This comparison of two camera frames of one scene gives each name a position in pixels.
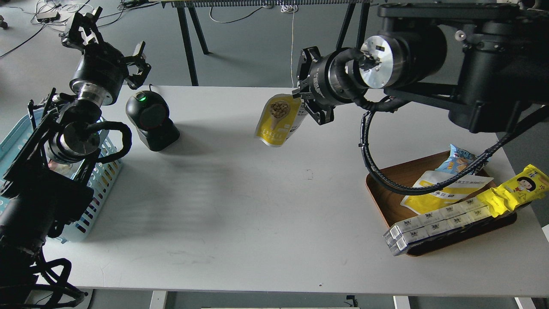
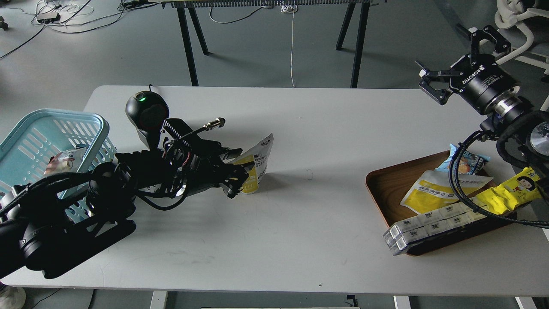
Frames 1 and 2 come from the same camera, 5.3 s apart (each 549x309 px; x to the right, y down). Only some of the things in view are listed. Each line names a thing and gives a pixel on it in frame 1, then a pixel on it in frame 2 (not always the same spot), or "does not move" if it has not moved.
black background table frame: (188, 10) does not move
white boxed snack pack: (399, 235) does not move
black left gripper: (102, 71) to (200, 159)
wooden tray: (392, 212) does not move
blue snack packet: (458, 159) does not move
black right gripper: (322, 113) to (481, 81)
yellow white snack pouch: (464, 187) does not move
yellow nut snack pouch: (281, 115) to (259, 153)
